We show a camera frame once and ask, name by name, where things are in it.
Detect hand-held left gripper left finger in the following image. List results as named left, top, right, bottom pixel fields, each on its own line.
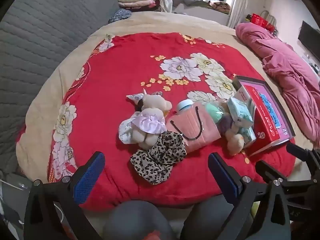
left=23, top=151, right=105, bottom=240

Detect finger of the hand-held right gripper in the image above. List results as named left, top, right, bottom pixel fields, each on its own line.
left=286, top=142, right=320, bottom=164
left=255, top=160, right=292, bottom=184

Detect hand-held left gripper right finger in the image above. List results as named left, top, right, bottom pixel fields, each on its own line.
left=208, top=152, right=292, bottom=240

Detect leopard print headband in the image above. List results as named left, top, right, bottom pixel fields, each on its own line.
left=130, top=131, right=187, bottom=185

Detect cream plush toy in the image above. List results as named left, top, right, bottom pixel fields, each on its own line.
left=225, top=127, right=245, bottom=155

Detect small tissue pack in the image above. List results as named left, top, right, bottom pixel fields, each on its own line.
left=237, top=126, right=257, bottom=148

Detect person's right leg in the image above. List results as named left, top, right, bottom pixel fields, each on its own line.
left=180, top=194, right=240, bottom=240

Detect person's leg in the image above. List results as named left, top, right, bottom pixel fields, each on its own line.
left=180, top=194, right=240, bottom=240
left=102, top=200, right=175, bottom=240

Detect red cardboard box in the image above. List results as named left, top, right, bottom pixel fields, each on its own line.
left=242, top=84, right=282, bottom=157

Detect purple plush toy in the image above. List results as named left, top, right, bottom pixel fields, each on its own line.
left=217, top=114, right=234, bottom=135

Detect pink face mask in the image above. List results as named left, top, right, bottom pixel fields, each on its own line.
left=166, top=102, right=222, bottom=153

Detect dark framed tray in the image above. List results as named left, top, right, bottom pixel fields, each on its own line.
left=232, top=75, right=296, bottom=140

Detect person's left leg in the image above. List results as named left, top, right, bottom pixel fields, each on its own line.
left=102, top=200, right=175, bottom=240

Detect large tissue pack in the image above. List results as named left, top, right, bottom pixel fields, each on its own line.
left=226, top=96, right=254, bottom=128

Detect green sponge ball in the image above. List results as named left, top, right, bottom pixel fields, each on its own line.
left=205, top=103, right=224, bottom=124

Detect small white and red box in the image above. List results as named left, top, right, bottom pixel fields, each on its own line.
left=236, top=85, right=252, bottom=103

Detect white bottle with blue cap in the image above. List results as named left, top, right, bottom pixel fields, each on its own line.
left=177, top=99, right=194, bottom=113

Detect pink quilt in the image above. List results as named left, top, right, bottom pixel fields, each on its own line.
left=235, top=22, right=320, bottom=148

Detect teddy bear in purple dress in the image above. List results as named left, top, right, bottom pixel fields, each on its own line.
left=119, top=89, right=173, bottom=150

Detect red floral blanket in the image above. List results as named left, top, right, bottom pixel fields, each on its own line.
left=46, top=32, right=295, bottom=205

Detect black television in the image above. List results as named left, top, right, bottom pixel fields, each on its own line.
left=297, top=21, right=320, bottom=63

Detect red bags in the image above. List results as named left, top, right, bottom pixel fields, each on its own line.
left=246, top=13, right=275, bottom=32

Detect grey quilted headboard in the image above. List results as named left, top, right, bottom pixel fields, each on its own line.
left=0, top=0, right=120, bottom=178

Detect white curtain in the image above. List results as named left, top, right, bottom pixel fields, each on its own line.
left=226, top=0, right=248, bottom=29

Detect blue floral cloth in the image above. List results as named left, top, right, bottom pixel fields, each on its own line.
left=108, top=8, right=132, bottom=23

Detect pile of clothes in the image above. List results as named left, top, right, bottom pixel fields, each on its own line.
left=172, top=0, right=230, bottom=15

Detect stack of folded clothes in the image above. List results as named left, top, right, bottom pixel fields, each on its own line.
left=117, top=0, right=157, bottom=10

